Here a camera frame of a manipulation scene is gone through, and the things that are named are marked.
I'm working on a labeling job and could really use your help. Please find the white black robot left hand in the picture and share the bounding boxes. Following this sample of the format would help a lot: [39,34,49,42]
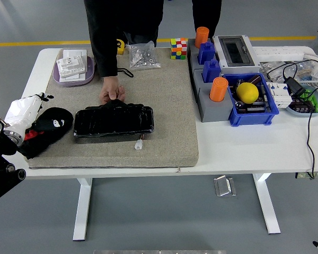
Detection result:
[4,92,66,136]

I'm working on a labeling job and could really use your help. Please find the orange cylinder block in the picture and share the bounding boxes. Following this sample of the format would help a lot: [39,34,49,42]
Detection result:
[195,26,210,49]
[209,77,229,103]

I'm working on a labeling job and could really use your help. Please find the person's right hand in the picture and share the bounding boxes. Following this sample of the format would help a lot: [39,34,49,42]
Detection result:
[99,76,126,104]

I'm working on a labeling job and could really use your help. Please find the grey distribution box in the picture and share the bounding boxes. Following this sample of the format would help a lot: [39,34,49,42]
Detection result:
[211,35,261,75]

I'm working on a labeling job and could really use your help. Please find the white wire connector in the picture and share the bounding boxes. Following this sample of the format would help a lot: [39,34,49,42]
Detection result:
[134,134,146,151]

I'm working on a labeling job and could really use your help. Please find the under-table socket strip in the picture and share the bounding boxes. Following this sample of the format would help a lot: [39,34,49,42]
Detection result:
[295,171,318,179]

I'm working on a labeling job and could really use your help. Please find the yellow ball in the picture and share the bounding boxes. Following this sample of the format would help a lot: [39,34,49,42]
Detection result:
[236,81,260,104]

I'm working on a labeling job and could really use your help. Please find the clear bag of screws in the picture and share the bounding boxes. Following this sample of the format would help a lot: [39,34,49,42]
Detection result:
[126,41,162,71]

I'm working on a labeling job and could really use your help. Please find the white circuit breaker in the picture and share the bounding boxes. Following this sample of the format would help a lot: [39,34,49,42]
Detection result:
[266,81,293,109]

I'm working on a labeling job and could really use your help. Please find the blue plastic bin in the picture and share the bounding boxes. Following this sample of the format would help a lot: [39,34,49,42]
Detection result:
[222,72,280,126]

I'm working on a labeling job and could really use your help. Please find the white switch plate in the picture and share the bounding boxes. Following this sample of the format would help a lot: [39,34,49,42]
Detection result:
[59,72,86,83]
[63,49,83,60]

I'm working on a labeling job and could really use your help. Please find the blue square block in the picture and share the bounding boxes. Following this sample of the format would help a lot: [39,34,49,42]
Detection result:
[197,41,216,66]
[202,59,222,83]

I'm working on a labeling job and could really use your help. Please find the multicolour puzzle cube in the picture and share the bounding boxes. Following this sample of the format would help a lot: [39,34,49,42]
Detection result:
[170,37,188,60]

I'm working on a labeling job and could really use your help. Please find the black power cord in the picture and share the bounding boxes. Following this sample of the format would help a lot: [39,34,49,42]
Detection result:
[266,58,318,180]

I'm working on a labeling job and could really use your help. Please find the grey-brown mat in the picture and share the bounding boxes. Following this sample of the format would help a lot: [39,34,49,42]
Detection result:
[26,47,199,169]

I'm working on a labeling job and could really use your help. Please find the black rag with red patch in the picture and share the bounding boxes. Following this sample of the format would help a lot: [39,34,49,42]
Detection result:
[17,107,74,160]

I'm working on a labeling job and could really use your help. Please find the white power strip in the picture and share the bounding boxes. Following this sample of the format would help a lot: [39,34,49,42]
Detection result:
[253,47,305,61]

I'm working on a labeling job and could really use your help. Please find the green plastic parts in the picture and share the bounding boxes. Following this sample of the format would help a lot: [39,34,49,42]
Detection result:
[302,89,318,112]

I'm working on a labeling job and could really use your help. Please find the black power adapter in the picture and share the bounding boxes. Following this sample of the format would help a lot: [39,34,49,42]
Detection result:
[284,76,307,97]

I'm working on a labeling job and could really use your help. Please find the white table leg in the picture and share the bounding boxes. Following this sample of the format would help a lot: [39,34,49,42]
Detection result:
[252,173,281,235]
[73,177,93,241]

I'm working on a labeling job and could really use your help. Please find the black strap loop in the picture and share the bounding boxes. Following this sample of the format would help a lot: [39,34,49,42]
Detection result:
[117,68,135,78]

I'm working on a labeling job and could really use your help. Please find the black terminal blocks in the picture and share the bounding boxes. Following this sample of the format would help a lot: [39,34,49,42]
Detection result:
[291,98,316,114]

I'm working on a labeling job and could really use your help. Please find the purple oval tray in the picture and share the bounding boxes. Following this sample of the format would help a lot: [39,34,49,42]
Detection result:
[52,55,95,87]

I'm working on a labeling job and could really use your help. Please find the white switch module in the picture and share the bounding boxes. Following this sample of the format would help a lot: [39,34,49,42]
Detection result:
[56,57,87,78]

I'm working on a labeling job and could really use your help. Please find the grey shape sorter base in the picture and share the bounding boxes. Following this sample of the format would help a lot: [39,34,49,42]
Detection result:
[187,38,220,77]
[192,69,234,123]

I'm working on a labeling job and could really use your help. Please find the black plastic-wrapped panel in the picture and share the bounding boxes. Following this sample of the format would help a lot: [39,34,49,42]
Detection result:
[73,99,155,141]

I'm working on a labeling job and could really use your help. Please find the clear bag of parts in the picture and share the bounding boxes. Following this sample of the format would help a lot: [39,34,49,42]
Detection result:
[259,60,318,83]

